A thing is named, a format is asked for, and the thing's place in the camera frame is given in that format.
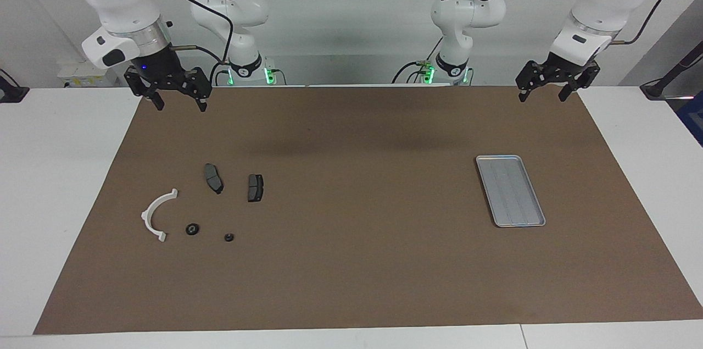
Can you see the dark tapered brake pad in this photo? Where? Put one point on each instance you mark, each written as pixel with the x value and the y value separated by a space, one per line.
pixel 213 178

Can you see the black table clamp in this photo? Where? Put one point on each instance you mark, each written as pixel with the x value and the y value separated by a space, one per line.
pixel 11 93

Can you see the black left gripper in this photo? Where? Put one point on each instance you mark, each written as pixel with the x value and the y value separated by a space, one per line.
pixel 557 71

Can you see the large black bearing gear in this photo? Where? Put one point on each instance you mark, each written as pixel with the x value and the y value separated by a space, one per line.
pixel 192 229

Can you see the dark rectangular brake pad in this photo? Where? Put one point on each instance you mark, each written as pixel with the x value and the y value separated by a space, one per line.
pixel 255 188

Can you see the white curved plastic bracket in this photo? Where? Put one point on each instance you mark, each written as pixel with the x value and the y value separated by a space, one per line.
pixel 147 220

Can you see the silver metal tray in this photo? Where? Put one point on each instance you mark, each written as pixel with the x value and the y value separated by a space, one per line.
pixel 511 190

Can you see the white power strip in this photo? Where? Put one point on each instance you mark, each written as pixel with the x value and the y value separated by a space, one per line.
pixel 74 74

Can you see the blue bin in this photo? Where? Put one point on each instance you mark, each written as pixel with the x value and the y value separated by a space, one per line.
pixel 693 121

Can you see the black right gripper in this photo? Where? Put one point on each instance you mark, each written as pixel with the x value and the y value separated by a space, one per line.
pixel 165 71

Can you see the brown table mat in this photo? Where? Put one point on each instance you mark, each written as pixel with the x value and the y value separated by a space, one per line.
pixel 351 261

